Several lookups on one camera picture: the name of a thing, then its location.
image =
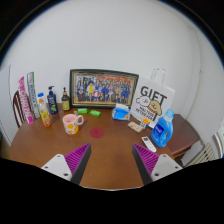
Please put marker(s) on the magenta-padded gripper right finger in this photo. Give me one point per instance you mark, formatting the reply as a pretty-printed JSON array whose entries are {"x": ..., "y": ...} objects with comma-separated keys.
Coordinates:
[{"x": 149, "y": 160}]

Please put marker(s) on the white radiator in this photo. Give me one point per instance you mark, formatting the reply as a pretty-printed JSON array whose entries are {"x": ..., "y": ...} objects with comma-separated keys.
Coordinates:
[{"x": 203, "y": 156}]

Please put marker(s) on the dark blue pump bottle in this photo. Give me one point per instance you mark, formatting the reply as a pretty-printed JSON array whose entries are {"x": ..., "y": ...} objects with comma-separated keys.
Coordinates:
[{"x": 52, "y": 102}]

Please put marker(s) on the blue detergent bottle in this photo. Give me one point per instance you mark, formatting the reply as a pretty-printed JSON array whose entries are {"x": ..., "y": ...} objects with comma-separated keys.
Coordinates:
[{"x": 162, "y": 131}]

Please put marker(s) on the dark wooden chair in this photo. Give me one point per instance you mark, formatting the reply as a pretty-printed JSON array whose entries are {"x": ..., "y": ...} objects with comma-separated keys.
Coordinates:
[{"x": 17, "y": 110}]

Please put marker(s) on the green soap bar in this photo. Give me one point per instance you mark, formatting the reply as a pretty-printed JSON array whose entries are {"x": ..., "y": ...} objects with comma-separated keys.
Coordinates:
[
  {"x": 95, "y": 113},
  {"x": 82, "y": 110}
]

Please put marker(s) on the white blue-capped wash bottle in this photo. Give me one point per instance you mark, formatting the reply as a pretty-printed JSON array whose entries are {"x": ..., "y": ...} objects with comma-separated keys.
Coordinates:
[{"x": 40, "y": 95}]

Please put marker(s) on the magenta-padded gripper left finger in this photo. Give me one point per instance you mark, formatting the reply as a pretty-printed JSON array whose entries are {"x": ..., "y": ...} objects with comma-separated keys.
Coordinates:
[{"x": 74, "y": 160}]

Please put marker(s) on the black-framed group photo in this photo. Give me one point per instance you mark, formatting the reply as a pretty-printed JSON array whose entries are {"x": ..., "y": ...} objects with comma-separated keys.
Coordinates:
[{"x": 103, "y": 88}]

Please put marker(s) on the flat round red coaster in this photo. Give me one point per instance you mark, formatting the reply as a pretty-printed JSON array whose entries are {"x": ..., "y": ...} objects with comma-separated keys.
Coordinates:
[{"x": 97, "y": 132}]

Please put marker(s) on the white remote control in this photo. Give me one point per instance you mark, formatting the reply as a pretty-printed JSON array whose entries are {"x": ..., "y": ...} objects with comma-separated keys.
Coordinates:
[{"x": 148, "y": 144}]

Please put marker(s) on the dark yellow-labelled pump bottle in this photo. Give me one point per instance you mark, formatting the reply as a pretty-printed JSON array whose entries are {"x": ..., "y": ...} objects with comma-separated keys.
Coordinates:
[{"x": 65, "y": 102}]

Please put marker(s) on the white green shuttlecock tube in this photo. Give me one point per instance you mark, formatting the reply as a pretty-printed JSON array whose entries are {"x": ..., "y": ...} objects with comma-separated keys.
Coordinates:
[{"x": 32, "y": 95}]

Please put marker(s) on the pink shuttlecock tube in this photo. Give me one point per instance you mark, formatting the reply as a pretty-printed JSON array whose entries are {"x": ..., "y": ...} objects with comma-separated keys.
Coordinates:
[{"x": 25, "y": 101}]

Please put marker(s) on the orange-capped clear drink bottle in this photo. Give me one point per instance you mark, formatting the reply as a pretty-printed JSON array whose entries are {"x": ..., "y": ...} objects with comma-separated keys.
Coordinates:
[{"x": 45, "y": 116}]

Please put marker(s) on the pink mug with yellow spots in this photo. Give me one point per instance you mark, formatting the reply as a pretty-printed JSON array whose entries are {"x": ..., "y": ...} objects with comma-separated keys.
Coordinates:
[{"x": 70, "y": 124}]

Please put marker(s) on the white paper gift bag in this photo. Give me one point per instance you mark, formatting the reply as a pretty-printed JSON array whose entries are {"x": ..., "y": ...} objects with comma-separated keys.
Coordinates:
[{"x": 152, "y": 100}]

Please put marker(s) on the dark brown side cabinet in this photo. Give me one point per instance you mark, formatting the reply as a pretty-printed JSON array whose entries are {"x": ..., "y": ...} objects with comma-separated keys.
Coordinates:
[{"x": 183, "y": 133}]

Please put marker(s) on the small snack packet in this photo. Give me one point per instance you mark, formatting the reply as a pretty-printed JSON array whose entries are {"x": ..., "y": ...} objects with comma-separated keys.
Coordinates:
[{"x": 134, "y": 126}]

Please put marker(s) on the blue tissue pack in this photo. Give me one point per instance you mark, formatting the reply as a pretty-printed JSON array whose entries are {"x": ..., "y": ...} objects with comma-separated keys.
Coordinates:
[{"x": 121, "y": 113}]

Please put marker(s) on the small puzzle cube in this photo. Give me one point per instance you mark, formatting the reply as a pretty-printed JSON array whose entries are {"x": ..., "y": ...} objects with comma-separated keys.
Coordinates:
[{"x": 144, "y": 124}]

